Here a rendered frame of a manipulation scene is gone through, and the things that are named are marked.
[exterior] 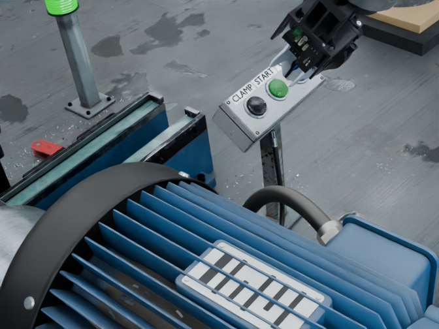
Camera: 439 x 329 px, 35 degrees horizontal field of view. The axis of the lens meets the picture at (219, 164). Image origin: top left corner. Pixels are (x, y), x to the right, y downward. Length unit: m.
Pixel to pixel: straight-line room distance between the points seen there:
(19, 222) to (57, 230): 0.34
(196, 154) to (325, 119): 0.30
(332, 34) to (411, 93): 0.66
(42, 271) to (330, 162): 0.94
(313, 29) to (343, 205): 0.47
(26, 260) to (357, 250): 0.19
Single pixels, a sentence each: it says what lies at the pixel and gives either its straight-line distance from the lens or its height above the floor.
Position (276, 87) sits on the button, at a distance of 1.00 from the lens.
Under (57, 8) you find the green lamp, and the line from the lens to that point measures 1.40.
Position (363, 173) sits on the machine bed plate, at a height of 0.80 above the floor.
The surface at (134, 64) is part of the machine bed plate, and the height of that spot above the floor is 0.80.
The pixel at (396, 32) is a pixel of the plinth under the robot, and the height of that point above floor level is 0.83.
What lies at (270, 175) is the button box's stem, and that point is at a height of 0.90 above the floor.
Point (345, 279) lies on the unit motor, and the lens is 0.37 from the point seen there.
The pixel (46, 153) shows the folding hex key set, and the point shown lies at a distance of 1.41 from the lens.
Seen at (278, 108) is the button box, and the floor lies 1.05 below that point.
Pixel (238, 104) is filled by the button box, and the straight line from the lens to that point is 0.97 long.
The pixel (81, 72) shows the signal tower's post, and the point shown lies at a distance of 1.48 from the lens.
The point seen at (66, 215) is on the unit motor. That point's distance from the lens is 0.41.
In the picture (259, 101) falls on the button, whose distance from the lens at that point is 0.98.
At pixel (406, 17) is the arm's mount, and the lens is 1.63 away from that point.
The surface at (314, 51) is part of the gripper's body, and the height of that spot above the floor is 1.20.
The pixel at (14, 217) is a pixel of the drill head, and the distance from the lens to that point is 0.76.
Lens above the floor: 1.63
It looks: 39 degrees down
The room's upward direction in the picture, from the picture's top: 8 degrees counter-clockwise
